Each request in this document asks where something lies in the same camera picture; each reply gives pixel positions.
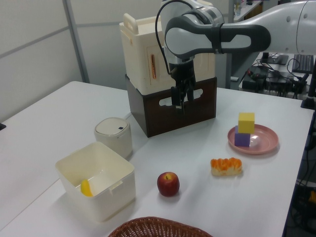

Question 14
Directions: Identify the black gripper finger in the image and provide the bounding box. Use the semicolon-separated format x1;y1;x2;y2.
186;81;196;102
171;85;182;107

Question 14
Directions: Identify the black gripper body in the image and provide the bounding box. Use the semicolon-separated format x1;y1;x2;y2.
168;58;197;87

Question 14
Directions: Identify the yellow foam cube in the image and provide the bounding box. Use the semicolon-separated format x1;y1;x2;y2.
237;112;255;134

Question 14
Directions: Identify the purple foam cube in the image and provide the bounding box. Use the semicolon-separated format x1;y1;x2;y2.
234;125;251;148

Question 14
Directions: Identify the dark brown wooden crate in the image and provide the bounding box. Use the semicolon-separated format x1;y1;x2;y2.
125;74;218;138

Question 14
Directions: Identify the black electronics box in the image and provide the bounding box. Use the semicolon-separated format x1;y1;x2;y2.
241;65;270;91

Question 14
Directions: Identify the small white lidded bin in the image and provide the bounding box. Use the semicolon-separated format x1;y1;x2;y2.
93;117;134;160

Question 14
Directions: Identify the orange topped bread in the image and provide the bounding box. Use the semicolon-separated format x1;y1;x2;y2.
210;157;243;177

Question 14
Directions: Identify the pink plastic plate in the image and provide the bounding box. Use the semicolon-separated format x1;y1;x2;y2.
227;123;279;155

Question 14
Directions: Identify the red apple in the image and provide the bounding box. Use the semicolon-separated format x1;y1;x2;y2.
157;171;181;198

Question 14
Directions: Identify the black flat device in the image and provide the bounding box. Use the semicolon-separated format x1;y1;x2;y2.
260;52;289;66

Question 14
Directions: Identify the black keyboard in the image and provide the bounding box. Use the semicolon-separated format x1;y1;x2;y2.
291;54;315;74

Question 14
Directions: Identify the black stand pole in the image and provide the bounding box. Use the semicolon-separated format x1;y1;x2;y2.
300;64;316;109

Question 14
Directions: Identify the open white plastic box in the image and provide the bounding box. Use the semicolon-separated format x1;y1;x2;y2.
55;141;136;223

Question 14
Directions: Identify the yellow banana piece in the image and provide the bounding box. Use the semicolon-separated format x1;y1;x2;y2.
80;179;94;198

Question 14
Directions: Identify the brown wicker basket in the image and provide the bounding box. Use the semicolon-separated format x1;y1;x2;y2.
107;216;214;237

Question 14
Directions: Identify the cream plastic container with handle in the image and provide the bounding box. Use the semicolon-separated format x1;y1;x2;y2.
118;12;216;96

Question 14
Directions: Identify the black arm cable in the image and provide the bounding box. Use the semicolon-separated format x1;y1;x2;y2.
155;0;198;75

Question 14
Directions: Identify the grey partition post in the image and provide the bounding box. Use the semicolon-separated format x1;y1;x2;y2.
62;0;90;83

